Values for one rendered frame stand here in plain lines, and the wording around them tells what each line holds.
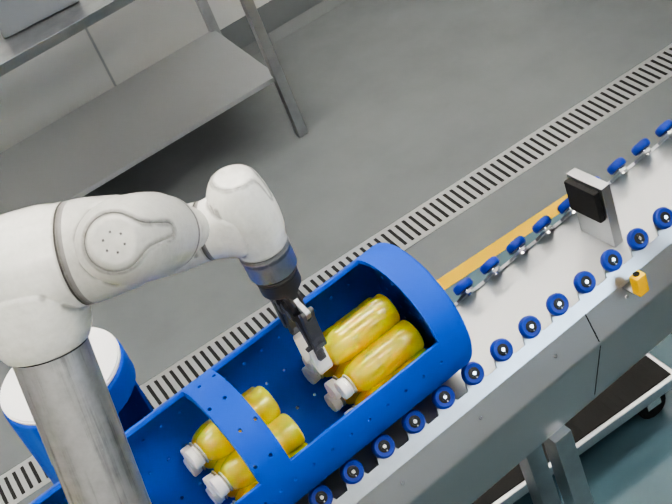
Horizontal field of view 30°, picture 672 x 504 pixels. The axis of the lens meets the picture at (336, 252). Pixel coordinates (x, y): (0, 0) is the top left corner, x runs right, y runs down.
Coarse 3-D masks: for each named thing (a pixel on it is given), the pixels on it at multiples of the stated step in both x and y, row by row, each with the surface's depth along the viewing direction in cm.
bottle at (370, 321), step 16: (368, 304) 231; (384, 304) 230; (352, 320) 229; (368, 320) 228; (384, 320) 229; (336, 336) 227; (352, 336) 227; (368, 336) 228; (336, 352) 227; (352, 352) 228
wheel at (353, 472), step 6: (348, 462) 228; (354, 462) 229; (360, 462) 229; (342, 468) 228; (348, 468) 228; (354, 468) 229; (360, 468) 229; (342, 474) 228; (348, 474) 228; (354, 474) 228; (360, 474) 229; (348, 480) 228; (354, 480) 228; (360, 480) 229
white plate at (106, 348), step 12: (96, 336) 272; (108, 336) 271; (96, 348) 269; (108, 348) 268; (108, 360) 265; (12, 372) 272; (108, 372) 262; (12, 384) 269; (108, 384) 260; (0, 396) 267; (12, 396) 266; (12, 408) 263; (24, 408) 262; (12, 420) 261; (24, 420) 259
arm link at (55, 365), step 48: (0, 240) 149; (48, 240) 148; (0, 288) 149; (48, 288) 149; (0, 336) 151; (48, 336) 152; (48, 384) 155; (96, 384) 158; (48, 432) 158; (96, 432) 158; (96, 480) 160
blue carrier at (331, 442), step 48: (336, 288) 241; (384, 288) 247; (432, 288) 224; (288, 336) 240; (432, 336) 241; (192, 384) 221; (240, 384) 238; (288, 384) 242; (384, 384) 221; (432, 384) 228; (144, 432) 227; (192, 432) 235; (240, 432) 211; (336, 432) 217; (144, 480) 232; (192, 480) 235; (288, 480) 215
